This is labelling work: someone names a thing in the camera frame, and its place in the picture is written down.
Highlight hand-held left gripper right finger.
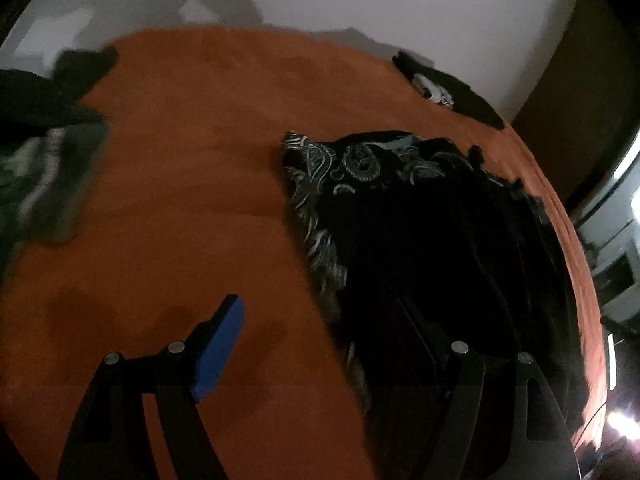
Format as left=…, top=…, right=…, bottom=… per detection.
left=398, top=299, right=581, bottom=480

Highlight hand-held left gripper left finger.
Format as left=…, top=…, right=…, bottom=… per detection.
left=56, top=294, right=246, bottom=480

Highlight black paisley print cloth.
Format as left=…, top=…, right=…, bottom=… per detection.
left=280, top=130, right=576, bottom=441

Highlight pile of dark clothes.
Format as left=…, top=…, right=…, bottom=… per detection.
left=0, top=47, right=121, bottom=251

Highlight orange blanket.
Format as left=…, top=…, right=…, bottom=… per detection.
left=10, top=25, right=608, bottom=480

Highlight folded black garment white print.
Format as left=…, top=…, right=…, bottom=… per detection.
left=392, top=50, right=506, bottom=131

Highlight brown wooden wardrobe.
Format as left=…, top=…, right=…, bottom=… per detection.
left=510, top=0, right=640, bottom=211

